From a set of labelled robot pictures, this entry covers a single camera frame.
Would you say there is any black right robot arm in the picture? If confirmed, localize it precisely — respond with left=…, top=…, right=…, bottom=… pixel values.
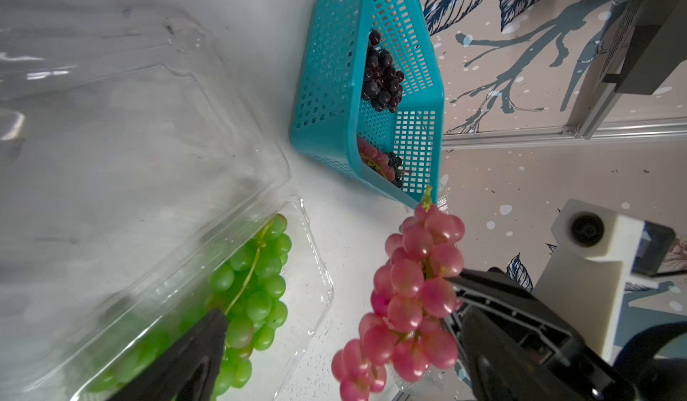
left=442, top=270, right=686, bottom=400

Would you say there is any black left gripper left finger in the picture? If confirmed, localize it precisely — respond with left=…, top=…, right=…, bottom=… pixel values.
left=109, top=309, right=228, bottom=401

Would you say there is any green grape bunch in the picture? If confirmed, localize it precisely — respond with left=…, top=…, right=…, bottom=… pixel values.
left=87, top=214, right=292, bottom=400

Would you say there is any dark purple grape bunch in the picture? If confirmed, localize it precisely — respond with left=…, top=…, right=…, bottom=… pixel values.
left=361, top=29, right=405, bottom=114

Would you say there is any clear plastic clamshell container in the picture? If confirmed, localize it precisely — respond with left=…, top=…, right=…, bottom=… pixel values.
left=1, top=3, right=334, bottom=400

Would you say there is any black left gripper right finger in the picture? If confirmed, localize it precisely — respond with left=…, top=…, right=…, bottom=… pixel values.
left=460, top=307, right=639, bottom=400

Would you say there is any red grape bunch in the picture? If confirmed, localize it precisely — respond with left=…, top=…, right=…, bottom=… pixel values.
left=331, top=189, right=465, bottom=400

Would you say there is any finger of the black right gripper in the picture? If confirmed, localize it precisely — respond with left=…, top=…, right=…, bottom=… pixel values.
left=445, top=269, right=585, bottom=358

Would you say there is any teal plastic basket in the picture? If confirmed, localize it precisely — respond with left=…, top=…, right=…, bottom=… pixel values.
left=290, top=0, right=445, bottom=208

